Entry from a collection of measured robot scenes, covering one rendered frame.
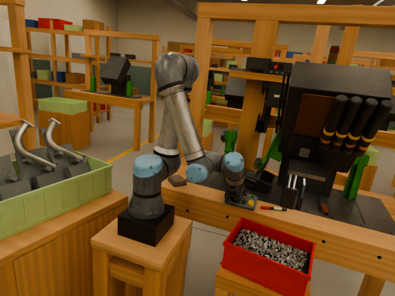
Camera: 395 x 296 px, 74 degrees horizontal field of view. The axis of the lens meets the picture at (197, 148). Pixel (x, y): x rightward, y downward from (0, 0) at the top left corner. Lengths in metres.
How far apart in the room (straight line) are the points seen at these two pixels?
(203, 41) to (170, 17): 10.56
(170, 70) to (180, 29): 11.27
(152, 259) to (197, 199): 0.45
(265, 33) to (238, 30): 9.82
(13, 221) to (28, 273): 0.23
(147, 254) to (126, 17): 12.63
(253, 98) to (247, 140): 0.29
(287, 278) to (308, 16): 1.38
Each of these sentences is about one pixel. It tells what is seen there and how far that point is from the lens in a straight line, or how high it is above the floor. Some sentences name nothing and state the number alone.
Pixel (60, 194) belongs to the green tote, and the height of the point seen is 0.89.
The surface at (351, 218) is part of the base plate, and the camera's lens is 1.54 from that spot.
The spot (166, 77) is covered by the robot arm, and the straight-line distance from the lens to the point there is 0.92.
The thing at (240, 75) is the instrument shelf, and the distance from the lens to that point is 1.68.
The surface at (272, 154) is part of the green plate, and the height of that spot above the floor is 1.13.
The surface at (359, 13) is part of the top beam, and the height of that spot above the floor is 1.90.
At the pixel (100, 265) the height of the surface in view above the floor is 0.73.
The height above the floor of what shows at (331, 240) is 0.87.
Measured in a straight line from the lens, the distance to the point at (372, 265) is 1.44.
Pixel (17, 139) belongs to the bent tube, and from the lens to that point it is 1.56.
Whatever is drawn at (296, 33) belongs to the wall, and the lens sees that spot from 11.51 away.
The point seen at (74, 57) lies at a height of 1.44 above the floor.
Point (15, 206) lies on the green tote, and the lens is 1.34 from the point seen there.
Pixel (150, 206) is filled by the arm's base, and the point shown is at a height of 1.00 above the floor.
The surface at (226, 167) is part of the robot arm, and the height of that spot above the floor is 1.18.
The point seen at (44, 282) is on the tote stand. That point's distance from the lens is 1.48.
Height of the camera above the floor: 1.55
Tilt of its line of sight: 17 degrees down
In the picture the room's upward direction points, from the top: 6 degrees clockwise
